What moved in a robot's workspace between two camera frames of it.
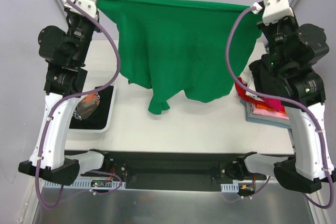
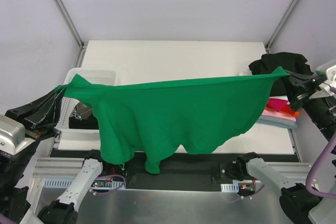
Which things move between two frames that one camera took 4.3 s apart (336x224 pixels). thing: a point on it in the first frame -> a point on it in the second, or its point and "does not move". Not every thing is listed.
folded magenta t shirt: (275, 104) does not move
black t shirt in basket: (92, 112) does not move
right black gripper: (279, 28) -> (302, 91)
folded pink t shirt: (260, 111) does not move
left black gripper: (77, 22) -> (30, 123)
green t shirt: (178, 49) -> (138, 120)
